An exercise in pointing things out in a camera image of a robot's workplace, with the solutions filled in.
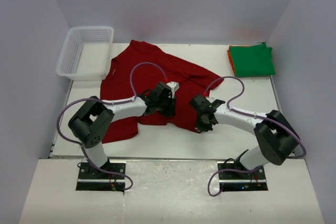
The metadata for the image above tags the red t shirt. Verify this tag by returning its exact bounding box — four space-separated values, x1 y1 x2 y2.
100 40 221 143

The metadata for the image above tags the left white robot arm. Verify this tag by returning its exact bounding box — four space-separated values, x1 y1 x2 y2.
68 82 179 178

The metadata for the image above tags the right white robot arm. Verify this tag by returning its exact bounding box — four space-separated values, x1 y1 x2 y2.
189 94 300 178

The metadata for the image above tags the orange folded t shirt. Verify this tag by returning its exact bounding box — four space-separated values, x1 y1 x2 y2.
227 45 237 77

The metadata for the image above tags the green folded t shirt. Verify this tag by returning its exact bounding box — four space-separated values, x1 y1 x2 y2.
231 43 275 78

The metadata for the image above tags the white plastic basket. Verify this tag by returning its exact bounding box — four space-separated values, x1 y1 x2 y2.
56 26 114 81

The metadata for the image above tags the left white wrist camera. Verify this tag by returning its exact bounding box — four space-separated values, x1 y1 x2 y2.
163 78 180 95

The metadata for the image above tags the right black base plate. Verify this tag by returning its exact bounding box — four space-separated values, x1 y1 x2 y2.
218 166 268 192

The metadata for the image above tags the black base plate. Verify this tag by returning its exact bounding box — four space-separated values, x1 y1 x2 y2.
218 166 268 192
76 162 125 192

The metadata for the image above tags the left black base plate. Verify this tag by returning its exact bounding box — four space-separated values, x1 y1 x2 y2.
76 162 125 192

